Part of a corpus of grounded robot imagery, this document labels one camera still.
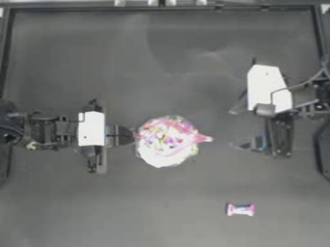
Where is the clear bag with pink zip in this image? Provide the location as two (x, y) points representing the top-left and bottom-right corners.
(132, 115), (215, 169)

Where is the pink wrapped candy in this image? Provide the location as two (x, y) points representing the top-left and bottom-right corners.
(226, 202), (257, 217)

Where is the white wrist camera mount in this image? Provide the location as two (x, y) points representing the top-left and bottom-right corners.
(76, 110), (107, 148)
(246, 64), (294, 118)

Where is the thin black camera cable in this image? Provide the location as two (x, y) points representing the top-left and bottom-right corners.
(269, 59), (330, 109)

